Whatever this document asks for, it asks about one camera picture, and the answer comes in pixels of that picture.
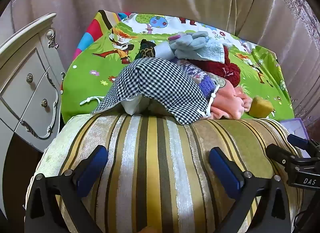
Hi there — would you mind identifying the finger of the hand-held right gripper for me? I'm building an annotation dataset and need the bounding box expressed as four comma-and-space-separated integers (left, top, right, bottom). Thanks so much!
266, 144, 303, 171
287, 134, 320, 153

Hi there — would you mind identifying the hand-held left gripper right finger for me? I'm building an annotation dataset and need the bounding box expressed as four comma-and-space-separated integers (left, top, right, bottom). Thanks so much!
209, 147, 292, 233

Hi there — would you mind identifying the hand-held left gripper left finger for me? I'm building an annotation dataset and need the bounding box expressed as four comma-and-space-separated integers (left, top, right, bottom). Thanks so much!
24, 145, 108, 233

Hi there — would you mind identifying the pink fleece garment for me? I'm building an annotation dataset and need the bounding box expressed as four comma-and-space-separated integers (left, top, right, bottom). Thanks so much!
209, 79, 253, 120

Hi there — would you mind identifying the purple patterned knitted sock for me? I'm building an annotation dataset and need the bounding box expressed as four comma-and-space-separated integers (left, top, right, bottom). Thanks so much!
175, 59, 220, 98

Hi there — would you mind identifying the dark red knitted hat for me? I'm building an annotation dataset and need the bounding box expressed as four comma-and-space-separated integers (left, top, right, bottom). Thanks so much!
192, 46, 242, 88

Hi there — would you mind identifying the light blue grey glove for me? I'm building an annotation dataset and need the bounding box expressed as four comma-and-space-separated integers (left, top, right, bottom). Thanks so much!
170, 31, 218, 56

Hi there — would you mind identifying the purple box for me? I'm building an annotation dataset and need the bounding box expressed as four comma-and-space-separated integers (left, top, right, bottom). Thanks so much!
280, 119, 307, 140

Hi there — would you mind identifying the yellow sponge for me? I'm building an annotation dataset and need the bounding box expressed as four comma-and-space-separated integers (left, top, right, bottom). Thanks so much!
249, 96, 274, 119

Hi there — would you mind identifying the striped velvet cushion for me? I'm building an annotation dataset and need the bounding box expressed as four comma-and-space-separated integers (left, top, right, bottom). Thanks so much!
25, 113, 304, 233

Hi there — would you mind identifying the white cloth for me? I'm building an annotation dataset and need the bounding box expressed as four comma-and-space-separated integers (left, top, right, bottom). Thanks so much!
122, 96, 150, 116

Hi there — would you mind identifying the cartoon printed blanket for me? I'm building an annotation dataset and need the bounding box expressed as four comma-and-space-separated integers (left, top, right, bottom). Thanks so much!
60, 10, 294, 123

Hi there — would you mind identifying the white ornate dresser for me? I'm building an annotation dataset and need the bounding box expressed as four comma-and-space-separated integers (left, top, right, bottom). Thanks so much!
0, 13, 67, 153

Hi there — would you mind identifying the houndstooth face mask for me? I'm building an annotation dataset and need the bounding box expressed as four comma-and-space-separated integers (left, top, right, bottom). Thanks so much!
79, 57, 216, 126

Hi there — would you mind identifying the light blue towel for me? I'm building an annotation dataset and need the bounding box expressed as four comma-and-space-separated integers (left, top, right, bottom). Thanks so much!
175, 44, 227, 64

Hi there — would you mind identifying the leopard print pouch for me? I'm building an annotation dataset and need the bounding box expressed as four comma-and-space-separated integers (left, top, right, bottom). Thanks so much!
136, 39, 157, 59

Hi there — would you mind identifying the white fabric roll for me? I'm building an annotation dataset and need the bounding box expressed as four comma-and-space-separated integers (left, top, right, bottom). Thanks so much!
154, 43, 175, 60

